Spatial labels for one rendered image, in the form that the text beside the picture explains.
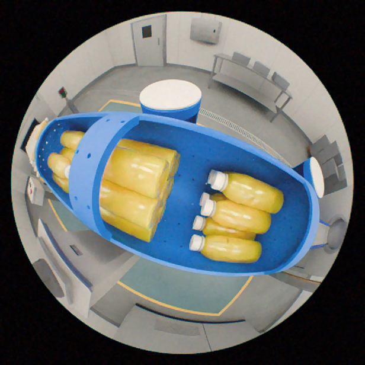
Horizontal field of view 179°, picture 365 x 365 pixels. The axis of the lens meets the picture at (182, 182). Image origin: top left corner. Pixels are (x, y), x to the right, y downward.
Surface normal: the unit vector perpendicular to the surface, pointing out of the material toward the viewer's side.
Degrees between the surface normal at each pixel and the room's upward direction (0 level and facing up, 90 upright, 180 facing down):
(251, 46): 90
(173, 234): 46
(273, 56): 90
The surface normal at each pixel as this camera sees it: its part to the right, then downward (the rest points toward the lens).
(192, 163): -0.22, 0.60
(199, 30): -0.47, 0.85
